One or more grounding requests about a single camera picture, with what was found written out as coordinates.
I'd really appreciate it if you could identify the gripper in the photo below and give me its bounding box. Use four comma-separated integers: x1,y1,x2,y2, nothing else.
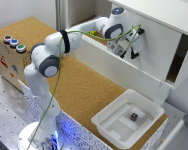
107,32,144,59

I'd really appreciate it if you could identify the yellow block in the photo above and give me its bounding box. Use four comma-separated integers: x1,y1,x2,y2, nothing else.
88,30,98,37

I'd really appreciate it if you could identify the purple block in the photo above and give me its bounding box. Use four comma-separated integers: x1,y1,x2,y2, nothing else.
129,112,139,122

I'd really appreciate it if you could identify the white sliding door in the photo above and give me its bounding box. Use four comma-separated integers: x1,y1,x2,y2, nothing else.
121,8,184,83

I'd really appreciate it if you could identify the white cabinet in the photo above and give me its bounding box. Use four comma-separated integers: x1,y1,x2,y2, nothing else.
65,0,188,108

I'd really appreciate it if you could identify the white plastic box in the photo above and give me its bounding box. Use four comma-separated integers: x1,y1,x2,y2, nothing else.
90,88,166,150

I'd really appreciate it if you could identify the wooden drawer box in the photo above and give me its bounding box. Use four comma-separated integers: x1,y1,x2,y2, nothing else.
0,16,59,93

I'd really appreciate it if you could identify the green button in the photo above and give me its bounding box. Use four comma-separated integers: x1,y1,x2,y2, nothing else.
15,43,28,54

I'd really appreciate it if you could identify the blue button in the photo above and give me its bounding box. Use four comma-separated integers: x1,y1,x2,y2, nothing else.
8,38,20,49

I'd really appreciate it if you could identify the red button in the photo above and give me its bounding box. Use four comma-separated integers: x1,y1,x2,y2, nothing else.
2,34,14,45

